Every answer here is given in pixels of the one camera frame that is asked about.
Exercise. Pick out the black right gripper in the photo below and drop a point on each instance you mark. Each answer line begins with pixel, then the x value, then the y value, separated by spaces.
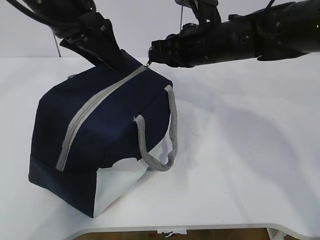
pixel 201 45

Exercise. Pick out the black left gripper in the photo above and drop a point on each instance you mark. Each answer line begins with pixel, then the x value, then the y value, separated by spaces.
pixel 92 37

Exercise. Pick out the navy blue lunch bag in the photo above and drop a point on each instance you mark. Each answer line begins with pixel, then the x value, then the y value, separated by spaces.
pixel 98 132

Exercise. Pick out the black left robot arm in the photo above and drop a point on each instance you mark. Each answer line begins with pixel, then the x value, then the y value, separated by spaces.
pixel 55 13

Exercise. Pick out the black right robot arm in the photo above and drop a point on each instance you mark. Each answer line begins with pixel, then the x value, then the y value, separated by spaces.
pixel 276 32

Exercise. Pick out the white label under table edge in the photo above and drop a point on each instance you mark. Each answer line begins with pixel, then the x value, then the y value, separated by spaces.
pixel 168 232

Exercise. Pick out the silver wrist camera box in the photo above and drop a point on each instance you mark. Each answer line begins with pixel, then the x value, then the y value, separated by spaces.
pixel 205 11

